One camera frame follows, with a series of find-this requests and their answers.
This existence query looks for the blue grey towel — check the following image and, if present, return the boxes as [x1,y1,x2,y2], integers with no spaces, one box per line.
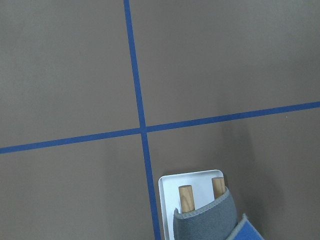
[173,188,263,240]

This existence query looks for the white towel rack tray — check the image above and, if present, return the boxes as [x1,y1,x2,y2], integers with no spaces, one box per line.
[158,169,224,240]

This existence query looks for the wooden rack rod inner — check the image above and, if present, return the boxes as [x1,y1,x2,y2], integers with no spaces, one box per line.
[178,185,195,214]

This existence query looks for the wooden rack rod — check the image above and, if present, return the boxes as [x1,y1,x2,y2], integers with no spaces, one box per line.
[178,185,195,214]
[211,177,226,200]

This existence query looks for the wooden rack rod outer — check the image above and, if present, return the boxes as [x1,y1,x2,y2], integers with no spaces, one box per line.
[211,177,226,200]

